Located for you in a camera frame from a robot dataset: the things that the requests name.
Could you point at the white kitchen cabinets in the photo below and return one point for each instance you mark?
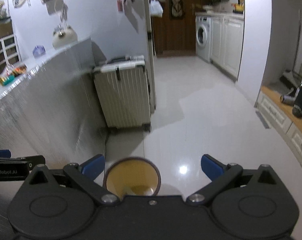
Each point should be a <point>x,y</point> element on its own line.
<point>227,43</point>

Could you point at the yellow trash bin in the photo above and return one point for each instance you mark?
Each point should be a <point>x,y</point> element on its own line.
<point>134,176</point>

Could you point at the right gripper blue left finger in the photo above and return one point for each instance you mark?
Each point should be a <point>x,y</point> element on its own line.
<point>93,167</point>

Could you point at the glass fish tank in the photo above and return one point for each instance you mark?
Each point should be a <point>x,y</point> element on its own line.
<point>6,28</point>

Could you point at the white drawer organizer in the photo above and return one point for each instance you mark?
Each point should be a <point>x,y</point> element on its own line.
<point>9,51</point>

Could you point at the white cat-shaped ceramic ornament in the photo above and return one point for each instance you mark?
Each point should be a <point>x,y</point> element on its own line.
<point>63,36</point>

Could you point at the white ribbed suitcase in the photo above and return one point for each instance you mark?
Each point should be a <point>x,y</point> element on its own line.
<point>124,92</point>

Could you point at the blue tissue pack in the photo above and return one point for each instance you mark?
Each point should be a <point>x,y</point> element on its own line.
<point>38,51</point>

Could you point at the teal round lid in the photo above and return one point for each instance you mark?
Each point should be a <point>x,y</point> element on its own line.
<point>6,80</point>

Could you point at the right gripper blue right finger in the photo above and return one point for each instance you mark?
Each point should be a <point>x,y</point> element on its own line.
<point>212,167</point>

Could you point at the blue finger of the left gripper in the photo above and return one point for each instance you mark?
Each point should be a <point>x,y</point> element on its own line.
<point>5,154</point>

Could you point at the white low drawer cabinet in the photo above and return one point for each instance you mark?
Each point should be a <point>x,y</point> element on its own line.
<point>281,118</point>

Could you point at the white front-load washing machine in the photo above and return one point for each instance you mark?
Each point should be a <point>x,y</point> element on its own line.
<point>203,37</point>

